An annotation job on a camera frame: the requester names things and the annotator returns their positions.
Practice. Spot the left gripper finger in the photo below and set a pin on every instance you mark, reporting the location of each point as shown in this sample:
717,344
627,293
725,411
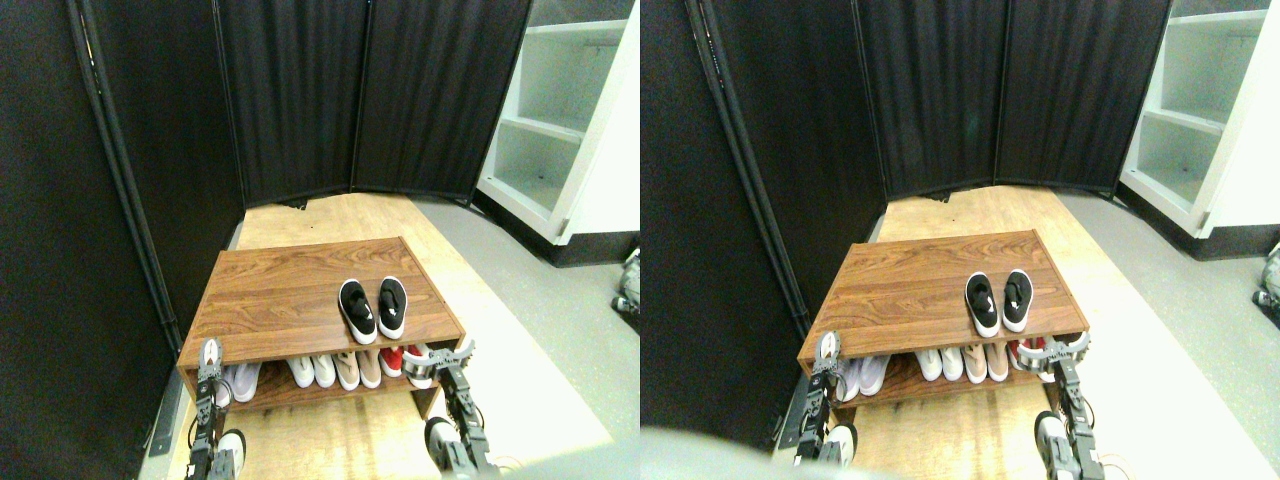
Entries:
210,354
828,348

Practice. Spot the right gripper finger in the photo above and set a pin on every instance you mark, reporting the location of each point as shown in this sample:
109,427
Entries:
462,353
1075,346
1033,358
420,374

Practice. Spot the black shoe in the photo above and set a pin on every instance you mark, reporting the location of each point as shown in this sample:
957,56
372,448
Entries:
392,308
983,304
1017,301
358,311

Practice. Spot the beige shoe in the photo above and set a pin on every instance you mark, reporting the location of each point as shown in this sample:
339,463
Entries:
997,361
370,370
347,372
974,363

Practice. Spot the brown shoe rack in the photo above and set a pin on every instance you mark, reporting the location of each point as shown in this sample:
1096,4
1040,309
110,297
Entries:
280,290
900,290

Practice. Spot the black curtain stand foot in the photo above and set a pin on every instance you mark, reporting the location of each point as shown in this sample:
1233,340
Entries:
937,192
296,202

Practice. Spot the grey machine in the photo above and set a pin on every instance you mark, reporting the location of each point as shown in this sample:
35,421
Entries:
1270,285
630,290

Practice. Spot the black curtain stand pole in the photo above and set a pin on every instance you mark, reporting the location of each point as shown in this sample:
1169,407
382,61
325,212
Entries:
116,150
742,150

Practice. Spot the white shelf unit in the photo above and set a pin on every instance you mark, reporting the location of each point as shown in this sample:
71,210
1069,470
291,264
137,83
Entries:
1200,90
560,100

